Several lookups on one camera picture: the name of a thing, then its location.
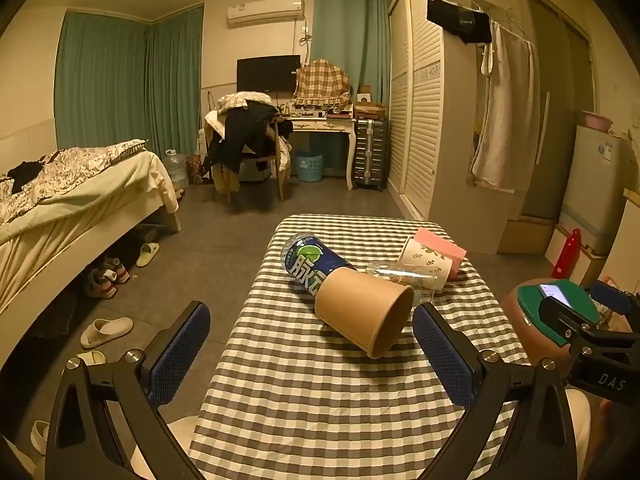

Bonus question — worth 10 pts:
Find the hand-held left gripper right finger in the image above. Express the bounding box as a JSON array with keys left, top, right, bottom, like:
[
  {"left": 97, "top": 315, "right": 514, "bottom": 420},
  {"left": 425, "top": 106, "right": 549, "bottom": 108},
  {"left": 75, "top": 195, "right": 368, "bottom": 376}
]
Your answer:
[{"left": 413, "top": 302, "right": 592, "bottom": 480}]

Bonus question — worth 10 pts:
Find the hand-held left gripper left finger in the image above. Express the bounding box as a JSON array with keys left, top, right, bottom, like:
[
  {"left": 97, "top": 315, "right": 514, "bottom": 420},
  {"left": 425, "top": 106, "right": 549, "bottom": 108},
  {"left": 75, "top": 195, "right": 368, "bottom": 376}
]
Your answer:
[{"left": 46, "top": 301, "right": 211, "bottom": 480}]

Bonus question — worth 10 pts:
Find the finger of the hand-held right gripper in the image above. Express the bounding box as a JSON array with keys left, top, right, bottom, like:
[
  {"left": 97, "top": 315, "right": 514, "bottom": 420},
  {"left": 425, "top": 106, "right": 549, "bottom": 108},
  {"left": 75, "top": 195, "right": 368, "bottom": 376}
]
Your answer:
[
  {"left": 537, "top": 296, "right": 590, "bottom": 349},
  {"left": 587, "top": 280, "right": 640, "bottom": 322}
]

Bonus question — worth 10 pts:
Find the brown paper cup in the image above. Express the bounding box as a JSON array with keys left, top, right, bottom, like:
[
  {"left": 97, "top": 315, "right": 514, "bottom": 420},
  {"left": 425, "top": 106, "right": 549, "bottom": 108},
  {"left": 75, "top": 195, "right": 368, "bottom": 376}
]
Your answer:
[{"left": 314, "top": 266, "right": 416, "bottom": 359}]

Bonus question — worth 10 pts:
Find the clear glass cup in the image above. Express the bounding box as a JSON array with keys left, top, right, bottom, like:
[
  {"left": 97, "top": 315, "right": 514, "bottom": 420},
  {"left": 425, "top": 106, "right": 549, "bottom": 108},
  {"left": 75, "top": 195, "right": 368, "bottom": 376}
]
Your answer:
[{"left": 365, "top": 261, "right": 444, "bottom": 307}]

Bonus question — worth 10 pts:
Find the white leaf-print paper cup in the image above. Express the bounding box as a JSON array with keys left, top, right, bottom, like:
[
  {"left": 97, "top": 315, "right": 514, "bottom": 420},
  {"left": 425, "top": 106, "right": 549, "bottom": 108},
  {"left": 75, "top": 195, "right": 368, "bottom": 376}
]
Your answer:
[{"left": 398, "top": 237, "right": 454, "bottom": 281}]

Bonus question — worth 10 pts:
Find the smartphone with lit screen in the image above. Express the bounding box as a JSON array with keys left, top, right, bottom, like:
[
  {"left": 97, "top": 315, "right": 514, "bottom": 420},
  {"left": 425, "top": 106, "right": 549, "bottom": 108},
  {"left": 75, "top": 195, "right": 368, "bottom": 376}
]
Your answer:
[{"left": 539, "top": 282, "right": 572, "bottom": 309}]

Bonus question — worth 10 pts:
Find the green stool cover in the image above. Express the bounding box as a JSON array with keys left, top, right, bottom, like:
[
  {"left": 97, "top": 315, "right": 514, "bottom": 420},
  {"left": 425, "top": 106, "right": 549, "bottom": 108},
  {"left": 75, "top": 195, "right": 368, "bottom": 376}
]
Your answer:
[{"left": 517, "top": 280, "right": 601, "bottom": 347}]

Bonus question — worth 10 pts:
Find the brown round stool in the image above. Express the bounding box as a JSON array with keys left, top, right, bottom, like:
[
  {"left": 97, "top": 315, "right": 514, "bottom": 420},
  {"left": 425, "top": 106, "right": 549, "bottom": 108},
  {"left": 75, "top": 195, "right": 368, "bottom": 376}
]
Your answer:
[{"left": 502, "top": 277, "right": 576, "bottom": 362}]

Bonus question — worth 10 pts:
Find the white cardboard box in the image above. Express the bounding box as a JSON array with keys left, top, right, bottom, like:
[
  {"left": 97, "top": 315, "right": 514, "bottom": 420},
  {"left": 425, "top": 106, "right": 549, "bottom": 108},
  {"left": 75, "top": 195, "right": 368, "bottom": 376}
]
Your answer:
[{"left": 544, "top": 224, "right": 609, "bottom": 287}]

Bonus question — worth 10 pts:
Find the red bottle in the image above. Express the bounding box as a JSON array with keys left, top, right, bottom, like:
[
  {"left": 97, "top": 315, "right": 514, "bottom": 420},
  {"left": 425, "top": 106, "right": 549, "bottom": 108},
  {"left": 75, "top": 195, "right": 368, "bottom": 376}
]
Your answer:
[{"left": 551, "top": 228, "right": 582, "bottom": 279}]

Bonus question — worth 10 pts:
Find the person's right leg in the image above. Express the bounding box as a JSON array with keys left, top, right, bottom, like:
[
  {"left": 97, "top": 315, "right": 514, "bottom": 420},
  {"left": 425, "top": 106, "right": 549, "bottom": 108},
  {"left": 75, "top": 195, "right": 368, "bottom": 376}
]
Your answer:
[{"left": 567, "top": 389, "right": 603, "bottom": 480}]

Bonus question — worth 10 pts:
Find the person's leg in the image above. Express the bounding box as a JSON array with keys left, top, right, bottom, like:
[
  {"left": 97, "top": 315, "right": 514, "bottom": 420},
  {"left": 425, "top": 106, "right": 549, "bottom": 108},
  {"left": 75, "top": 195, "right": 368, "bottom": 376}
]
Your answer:
[
  {"left": 129, "top": 414, "right": 202, "bottom": 480},
  {"left": 567, "top": 389, "right": 603, "bottom": 480}
]

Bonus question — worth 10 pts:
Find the person's left leg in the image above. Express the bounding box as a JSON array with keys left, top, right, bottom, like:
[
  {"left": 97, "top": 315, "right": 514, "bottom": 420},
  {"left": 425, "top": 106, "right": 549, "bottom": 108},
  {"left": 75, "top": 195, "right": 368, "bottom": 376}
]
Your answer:
[{"left": 129, "top": 414, "right": 202, "bottom": 480}]

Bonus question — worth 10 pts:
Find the pair of sneakers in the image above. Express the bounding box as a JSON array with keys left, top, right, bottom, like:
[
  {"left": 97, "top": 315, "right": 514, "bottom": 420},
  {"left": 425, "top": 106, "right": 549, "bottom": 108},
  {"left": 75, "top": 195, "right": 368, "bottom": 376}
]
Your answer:
[{"left": 82, "top": 257, "right": 131, "bottom": 300}]

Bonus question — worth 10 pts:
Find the pale green slipper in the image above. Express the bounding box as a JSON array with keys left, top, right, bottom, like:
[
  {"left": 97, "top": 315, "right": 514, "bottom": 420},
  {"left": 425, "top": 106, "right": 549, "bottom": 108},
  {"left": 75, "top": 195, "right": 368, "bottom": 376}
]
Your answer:
[{"left": 136, "top": 242, "right": 161, "bottom": 269}]

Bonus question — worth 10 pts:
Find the pink sponge block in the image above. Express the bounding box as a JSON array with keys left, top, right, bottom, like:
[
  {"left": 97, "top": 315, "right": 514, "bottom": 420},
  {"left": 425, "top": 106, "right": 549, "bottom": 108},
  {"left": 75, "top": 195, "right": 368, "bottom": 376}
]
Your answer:
[{"left": 415, "top": 228, "right": 468, "bottom": 281}]

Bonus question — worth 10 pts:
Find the small white fridge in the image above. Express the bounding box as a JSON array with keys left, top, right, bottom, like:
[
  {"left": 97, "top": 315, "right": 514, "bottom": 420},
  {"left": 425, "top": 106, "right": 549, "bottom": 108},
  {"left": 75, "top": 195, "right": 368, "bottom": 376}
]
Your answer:
[{"left": 557, "top": 125, "right": 640, "bottom": 257}]

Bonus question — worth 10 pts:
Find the grey checkered tablecloth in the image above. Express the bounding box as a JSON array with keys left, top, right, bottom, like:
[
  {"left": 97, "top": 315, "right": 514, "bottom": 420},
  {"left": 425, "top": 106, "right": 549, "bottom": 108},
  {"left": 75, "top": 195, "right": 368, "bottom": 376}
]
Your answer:
[{"left": 187, "top": 214, "right": 532, "bottom": 480}]

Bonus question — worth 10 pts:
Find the blue drink bottle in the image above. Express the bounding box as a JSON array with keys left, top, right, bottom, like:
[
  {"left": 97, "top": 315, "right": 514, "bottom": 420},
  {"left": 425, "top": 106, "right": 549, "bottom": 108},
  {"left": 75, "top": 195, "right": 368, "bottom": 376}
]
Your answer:
[{"left": 281, "top": 232, "right": 357, "bottom": 295}]

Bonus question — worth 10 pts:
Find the bed with cream sheet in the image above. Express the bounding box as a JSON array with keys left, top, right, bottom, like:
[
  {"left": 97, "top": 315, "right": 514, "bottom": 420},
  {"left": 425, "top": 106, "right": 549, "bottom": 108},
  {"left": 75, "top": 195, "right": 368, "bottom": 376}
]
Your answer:
[{"left": 0, "top": 139, "right": 184, "bottom": 363}]

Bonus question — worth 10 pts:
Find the pink plastic basin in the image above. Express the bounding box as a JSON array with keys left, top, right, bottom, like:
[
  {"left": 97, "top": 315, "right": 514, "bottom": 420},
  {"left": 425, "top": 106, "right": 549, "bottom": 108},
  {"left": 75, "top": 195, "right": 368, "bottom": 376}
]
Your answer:
[{"left": 581, "top": 111, "right": 615, "bottom": 131}]

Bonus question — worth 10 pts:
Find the clear water jug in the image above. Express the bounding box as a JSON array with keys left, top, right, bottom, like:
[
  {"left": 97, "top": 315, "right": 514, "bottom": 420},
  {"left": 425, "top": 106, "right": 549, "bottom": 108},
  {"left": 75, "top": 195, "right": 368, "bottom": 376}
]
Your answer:
[{"left": 162, "top": 149, "right": 190, "bottom": 190}]

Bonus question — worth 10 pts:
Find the grey door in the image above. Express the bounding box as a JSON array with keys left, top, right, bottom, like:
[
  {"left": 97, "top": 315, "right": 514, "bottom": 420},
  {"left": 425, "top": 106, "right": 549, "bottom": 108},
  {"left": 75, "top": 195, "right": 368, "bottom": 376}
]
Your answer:
[{"left": 522, "top": 0, "right": 597, "bottom": 222}]

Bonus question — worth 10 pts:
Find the wooden chair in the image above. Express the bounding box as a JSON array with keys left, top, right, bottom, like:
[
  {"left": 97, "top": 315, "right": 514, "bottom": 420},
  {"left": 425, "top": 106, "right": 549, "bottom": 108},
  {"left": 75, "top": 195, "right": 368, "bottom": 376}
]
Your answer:
[{"left": 214, "top": 114, "right": 292, "bottom": 207}]

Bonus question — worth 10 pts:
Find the patterned blanket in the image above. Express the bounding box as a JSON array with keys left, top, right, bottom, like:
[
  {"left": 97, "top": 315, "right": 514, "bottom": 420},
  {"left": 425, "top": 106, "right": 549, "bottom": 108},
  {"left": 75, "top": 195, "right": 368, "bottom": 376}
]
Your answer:
[{"left": 0, "top": 139, "right": 151, "bottom": 223}]

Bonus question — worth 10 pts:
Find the white hanging towel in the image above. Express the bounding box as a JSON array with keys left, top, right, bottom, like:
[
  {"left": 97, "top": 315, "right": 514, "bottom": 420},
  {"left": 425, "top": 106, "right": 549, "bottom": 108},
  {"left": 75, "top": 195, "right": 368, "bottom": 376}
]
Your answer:
[{"left": 471, "top": 20, "right": 542, "bottom": 192}]

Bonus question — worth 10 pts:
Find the dark suitcase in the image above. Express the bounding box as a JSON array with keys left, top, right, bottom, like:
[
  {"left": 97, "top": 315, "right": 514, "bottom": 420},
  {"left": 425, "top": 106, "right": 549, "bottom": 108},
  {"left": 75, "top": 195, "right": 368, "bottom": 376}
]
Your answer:
[{"left": 352, "top": 117, "right": 389, "bottom": 192}]

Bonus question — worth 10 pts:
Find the white louvred wardrobe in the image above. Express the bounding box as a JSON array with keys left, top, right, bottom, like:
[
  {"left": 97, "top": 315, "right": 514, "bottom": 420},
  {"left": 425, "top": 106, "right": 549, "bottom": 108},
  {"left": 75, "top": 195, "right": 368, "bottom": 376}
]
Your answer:
[{"left": 387, "top": 0, "right": 527, "bottom": 257}]

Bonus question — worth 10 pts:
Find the black clothes pile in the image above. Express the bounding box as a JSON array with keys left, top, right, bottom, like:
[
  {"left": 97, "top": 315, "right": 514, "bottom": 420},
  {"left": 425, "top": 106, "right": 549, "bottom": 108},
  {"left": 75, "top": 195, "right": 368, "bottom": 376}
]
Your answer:
[{"left": 201, "top": 102, "right": 294, "bottom": 177}]

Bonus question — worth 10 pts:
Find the blue plastic basket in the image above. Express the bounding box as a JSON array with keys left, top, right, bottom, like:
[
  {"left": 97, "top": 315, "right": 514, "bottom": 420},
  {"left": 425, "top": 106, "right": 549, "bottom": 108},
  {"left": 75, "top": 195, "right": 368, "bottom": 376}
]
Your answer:
[{"left": 294, "top": 150, "right": 325, "bottom": 183}]

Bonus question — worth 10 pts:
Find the black garment on bed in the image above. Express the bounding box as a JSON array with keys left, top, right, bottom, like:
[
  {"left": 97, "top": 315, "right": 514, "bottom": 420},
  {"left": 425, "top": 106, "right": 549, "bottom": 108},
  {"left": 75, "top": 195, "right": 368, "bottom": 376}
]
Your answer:
[{"left": 7, "top": 159, "right": 47, "bottom": 194}]

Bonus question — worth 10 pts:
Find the cream bedding pile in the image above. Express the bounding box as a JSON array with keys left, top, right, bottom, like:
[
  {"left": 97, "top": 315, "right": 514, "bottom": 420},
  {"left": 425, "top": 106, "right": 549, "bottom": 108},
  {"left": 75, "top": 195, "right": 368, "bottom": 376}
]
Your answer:
[{"left": 204, "top": 91, "right": 282, "bottom": 137}]

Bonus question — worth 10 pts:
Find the white dressing desk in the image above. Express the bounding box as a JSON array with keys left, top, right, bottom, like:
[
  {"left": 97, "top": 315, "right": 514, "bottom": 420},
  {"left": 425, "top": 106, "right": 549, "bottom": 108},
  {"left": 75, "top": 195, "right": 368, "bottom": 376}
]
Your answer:
[{"left": 286, "top": 112, "right": 359, "bottom": 192}]

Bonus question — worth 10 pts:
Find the green curtain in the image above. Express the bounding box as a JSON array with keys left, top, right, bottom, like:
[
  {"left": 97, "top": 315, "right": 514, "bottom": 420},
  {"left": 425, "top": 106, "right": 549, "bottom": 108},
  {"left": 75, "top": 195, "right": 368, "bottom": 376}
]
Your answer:
[
  {"left": 312, "top": 0, "right": 391, "bottom": 107},
  {"left": 145, "top": 6, "right": 205, "bottom": 157},
  {"left": 54, "top": 9, "right": 152, "bottom": 153}
]

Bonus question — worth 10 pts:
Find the black television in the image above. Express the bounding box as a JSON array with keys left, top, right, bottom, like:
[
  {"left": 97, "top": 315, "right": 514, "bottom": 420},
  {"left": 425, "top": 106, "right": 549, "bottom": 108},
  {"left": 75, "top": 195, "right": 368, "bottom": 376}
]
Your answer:
[{"left": 236, "top": 55, "right": 302, "bottom": 95}]

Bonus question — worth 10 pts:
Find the plaid cloth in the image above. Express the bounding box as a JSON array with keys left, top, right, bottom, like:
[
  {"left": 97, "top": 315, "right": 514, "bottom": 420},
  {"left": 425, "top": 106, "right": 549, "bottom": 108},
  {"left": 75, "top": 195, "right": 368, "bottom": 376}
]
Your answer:
[{"left": 294, "top": 59, "right": 354, "bottom": 109}]

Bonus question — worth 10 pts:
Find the black hanging bag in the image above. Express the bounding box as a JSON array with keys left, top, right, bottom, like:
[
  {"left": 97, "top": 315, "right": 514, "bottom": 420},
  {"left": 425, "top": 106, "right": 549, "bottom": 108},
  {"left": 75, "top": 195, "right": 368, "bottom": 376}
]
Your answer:
[{"left": 426, "top": 0, "right": 494, "bottom": 44}]

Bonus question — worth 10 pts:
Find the white air conditioner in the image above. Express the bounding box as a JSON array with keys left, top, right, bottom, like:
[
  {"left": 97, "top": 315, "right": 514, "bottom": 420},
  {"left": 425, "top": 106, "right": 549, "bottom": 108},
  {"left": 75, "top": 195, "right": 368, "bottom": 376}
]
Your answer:
[{"left": 226, "top": 0, "right": 306, "bottom": 30}]

